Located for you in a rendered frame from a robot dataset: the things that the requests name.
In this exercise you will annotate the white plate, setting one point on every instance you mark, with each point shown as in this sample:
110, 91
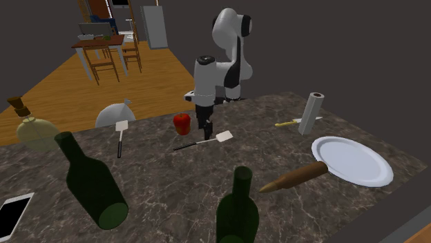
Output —
352, 161

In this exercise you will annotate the grey paper towel roll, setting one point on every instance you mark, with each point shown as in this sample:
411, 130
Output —
310, 114

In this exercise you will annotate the clear round flask with cork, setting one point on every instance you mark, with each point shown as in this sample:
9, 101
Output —
35, 134

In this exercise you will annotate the dark green wine bottle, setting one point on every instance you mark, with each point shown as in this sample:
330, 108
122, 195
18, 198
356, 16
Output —
237, 212
91, 181

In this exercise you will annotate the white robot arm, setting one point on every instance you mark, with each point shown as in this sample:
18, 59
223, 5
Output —
204, 79

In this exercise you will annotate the silver dome food cover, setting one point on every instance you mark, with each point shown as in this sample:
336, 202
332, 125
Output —
111, 116

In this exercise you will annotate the grey refrigerator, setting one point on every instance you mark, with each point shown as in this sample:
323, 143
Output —
154, 27

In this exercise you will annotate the brown wooden chair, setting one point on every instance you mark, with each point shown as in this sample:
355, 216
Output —
132, 53
101, 64

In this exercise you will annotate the wooden dining table with white legs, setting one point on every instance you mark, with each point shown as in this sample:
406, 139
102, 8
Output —
97, 43

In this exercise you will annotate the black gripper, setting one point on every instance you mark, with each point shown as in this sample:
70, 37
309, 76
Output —
203, 114

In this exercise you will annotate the red apple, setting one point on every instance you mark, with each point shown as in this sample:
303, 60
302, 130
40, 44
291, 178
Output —
182, 123

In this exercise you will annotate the white phone with black screen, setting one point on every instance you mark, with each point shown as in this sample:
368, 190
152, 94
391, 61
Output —
11, 212

